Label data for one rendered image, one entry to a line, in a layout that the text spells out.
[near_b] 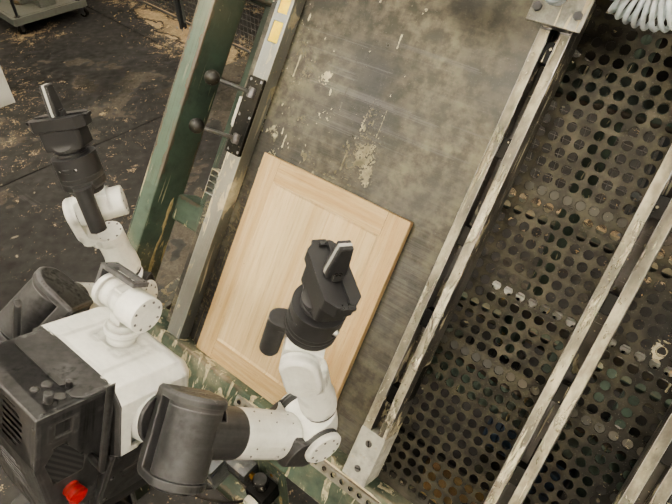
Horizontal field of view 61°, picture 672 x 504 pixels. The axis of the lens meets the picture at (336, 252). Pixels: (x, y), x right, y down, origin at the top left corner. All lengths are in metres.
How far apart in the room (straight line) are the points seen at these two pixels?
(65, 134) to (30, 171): 2.97
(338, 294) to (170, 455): 0.37
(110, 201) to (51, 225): 2.42
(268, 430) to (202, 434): 0.15
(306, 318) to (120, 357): 0.37
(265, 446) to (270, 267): 0.53
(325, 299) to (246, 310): 0.75
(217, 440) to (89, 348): 0.28
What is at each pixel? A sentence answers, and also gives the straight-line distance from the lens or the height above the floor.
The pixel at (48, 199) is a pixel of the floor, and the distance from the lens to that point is 3.91.
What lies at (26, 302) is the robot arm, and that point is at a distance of 1.24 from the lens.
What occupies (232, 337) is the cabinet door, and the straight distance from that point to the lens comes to 1.55.
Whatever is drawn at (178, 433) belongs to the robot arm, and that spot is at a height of 1.35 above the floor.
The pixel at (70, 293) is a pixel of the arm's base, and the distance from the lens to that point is 1.24.
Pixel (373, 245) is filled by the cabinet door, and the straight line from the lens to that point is 1.30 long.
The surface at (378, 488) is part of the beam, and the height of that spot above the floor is 0.90.
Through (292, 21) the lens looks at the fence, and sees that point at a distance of 1.50.
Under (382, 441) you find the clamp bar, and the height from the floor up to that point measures 1.02.
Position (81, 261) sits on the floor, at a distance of 3.38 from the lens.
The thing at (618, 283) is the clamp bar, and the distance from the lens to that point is 1.14.
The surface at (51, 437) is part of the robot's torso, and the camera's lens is 1.00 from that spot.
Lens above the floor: 2.16
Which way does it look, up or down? 43 degrees down
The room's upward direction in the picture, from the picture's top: straight up
